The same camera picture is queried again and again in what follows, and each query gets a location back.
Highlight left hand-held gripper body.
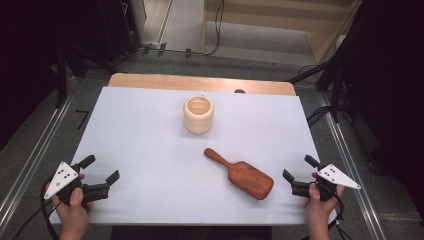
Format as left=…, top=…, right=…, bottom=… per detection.
left=44, top=161, right=111, bottom=206

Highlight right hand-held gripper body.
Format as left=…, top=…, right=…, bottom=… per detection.
left=291, top=163, right=362, bottom=202

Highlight brown wooden scoop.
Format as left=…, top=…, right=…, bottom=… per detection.
left=203, top=147, right=275, bottom=201

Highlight cream ribbed cup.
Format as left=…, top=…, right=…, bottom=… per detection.
left=182, top=95, right=215, bottom=135

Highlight person's right hand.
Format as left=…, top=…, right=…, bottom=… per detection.
left=304, top=171, right=346, bottom=229

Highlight person's left hand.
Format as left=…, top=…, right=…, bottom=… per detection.
left=50, top=187, right=95, bottom=233

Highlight white table board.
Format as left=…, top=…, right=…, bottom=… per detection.
left=48, top=86, right=340, bottom=226

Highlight black stand legs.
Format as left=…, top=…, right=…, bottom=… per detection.
left=54, top=42, right=118, bottom=109
left=287, top=49, right=355, bottom=124

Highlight black cabinet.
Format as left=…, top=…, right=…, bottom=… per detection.
left=99, top=0, right=143, bottom=64

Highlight light wooden platform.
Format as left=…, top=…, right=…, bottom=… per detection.
left=202, top=0, right=363, bottom=65

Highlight metal floor rail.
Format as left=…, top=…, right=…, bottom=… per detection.
left=317, top=91, right=388, bottom=240
left=0, top=93, right=76, bottom=232

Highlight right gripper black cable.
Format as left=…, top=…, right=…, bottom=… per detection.
left=299, top=186, right=354, bottom=240

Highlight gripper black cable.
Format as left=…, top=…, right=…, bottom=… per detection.
left=12, top=178, right=63, bottom=240
left=299, top=186, right=354, bottom=240

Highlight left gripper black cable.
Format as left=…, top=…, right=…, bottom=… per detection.
left=12, top=178, right=63, bottom=240

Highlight black floor cables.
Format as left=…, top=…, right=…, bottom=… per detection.
left=305, top=105, right=335, bottom=129

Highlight hanging black cable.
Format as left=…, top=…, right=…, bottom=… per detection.
left=203, top=0, right=225, bottom=56

